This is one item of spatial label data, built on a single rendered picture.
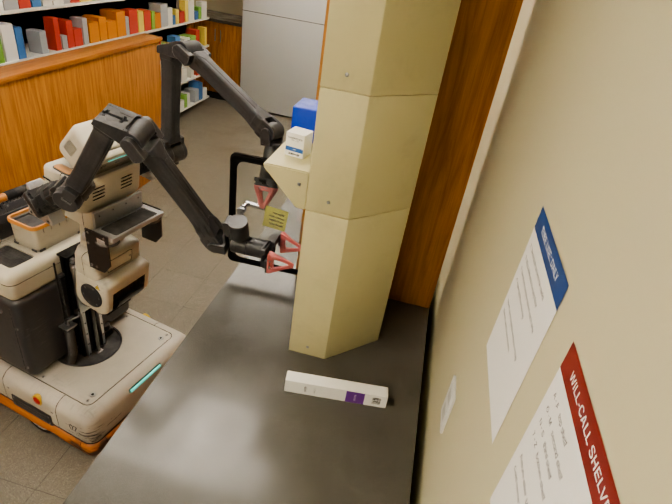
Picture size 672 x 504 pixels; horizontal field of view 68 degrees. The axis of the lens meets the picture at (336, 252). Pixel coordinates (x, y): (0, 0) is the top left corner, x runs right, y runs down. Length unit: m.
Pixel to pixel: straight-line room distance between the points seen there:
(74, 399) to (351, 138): 1.65
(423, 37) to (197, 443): 1.04
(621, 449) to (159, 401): 1.13
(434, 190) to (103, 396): 1.56
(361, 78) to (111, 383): 1.72
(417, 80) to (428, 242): 0.63
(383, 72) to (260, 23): 5.31
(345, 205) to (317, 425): 0.56
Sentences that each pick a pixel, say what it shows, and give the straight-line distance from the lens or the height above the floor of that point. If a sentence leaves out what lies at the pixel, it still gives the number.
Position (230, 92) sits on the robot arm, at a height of 1.52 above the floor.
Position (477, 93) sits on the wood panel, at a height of 1.68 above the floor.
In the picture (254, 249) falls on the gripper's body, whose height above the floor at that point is 1.18.
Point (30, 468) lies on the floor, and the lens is 2.53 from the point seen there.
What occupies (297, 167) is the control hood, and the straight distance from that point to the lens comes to 1.20.
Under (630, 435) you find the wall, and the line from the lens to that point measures 0.43.
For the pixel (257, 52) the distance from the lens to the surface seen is 6.43.
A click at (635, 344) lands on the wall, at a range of 0.45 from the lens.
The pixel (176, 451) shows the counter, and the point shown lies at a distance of 1.28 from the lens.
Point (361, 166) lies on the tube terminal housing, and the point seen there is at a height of 1.55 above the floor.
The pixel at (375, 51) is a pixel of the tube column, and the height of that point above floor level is 1.80.
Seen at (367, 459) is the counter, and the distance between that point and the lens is 1.29.
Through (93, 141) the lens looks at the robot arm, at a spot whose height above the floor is 1.46.
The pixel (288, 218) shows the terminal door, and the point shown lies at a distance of 1.61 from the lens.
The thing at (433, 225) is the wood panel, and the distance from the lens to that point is 1.60.
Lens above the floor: 1.98
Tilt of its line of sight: 32 degrees down
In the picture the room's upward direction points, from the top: 9 degrees clockwise
